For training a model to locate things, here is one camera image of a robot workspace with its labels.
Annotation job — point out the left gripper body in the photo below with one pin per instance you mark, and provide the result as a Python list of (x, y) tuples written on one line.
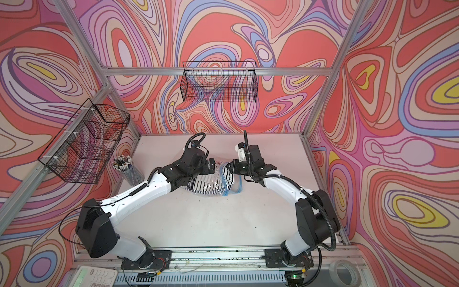
[(204, 169)]

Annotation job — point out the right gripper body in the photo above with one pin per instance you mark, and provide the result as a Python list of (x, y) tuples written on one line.
[(242, 168)]

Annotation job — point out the black white striped tank top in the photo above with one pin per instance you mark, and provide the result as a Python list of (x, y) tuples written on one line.
[(211, 181)]

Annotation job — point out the clear vacuum bag blue zipper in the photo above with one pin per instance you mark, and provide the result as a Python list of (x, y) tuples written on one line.
[(215, 181)]

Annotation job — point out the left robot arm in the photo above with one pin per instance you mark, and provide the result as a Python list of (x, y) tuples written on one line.
[(98, 220)]

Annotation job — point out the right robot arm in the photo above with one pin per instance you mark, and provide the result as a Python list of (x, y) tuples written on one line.
[(316, 219)]

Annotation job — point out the cup of pens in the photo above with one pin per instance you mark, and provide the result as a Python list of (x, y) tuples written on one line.
[(124, 165)]

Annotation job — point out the clear tape roll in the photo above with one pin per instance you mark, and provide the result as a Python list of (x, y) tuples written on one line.
[(345, 274)]

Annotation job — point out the white keypad device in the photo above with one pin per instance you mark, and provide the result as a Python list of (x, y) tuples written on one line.
[(87, 276)]

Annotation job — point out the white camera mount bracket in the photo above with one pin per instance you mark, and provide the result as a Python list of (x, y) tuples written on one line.
[(242, 152)]

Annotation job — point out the black wire basket back wall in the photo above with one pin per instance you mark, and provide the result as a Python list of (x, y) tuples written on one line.
[(219, 81)]

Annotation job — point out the black wire basket wall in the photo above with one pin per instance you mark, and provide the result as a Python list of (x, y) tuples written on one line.
[(82, 152), (219, 81)]

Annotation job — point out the black wire basket left wall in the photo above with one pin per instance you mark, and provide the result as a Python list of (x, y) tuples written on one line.
[(82, 152)]

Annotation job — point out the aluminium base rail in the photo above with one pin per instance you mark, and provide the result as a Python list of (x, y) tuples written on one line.
[(241, 266)]

